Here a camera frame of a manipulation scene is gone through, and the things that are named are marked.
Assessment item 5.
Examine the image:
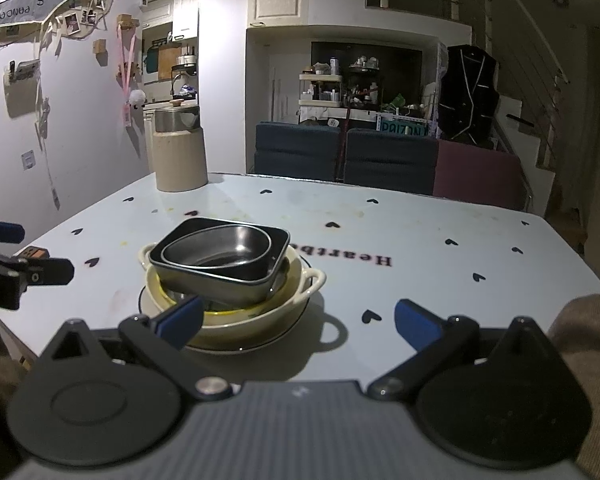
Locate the dark jacket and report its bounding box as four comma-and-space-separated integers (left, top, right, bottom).
437, 44, 502, 142

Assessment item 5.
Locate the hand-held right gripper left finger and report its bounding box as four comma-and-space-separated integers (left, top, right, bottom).
50, 295, 232, 402

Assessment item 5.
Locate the dark blue chair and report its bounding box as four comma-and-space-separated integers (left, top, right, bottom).
253, 122, 344, 182
343, 128, 439, 194

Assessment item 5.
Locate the white square plate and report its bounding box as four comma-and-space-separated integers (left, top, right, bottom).
138, 254, 327, 357

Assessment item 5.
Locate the steel heart-shaped bowl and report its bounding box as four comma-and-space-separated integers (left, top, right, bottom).
160, 224, 274, 281

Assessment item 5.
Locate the cream two-handled bowl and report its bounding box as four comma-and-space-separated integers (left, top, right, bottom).
138, 243, 327, 314

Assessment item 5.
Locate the teal sign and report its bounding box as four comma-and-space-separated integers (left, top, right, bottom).
377, 114, 429, 139

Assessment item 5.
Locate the floral yellow-rimmed bowl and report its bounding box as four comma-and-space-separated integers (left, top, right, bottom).
180, 294, 309, 355

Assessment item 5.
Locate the beige canister with lid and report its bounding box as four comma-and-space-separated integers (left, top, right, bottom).
152, 99, 209, 194

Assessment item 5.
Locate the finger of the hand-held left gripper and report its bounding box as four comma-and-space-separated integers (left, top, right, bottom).
0, 217, 25, 245
0, 245, 75, 286

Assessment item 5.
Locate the white shelf rack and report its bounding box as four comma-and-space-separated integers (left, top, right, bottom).
298, 73, 344, 109

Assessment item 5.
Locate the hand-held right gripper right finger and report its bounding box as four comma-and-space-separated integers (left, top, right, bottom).
366, 298, 557, 402

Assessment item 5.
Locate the white kitchen cabinet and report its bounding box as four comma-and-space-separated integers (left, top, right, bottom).
141, 0, 202, 103

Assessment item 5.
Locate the pink ribbon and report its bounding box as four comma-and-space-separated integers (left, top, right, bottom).
116, 24, 137, 127

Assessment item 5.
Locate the maroon chair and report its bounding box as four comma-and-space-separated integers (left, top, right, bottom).
432, 139, 525, 209

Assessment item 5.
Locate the person's right forearm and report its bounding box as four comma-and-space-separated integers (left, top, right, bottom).
546, 294, 600, 480

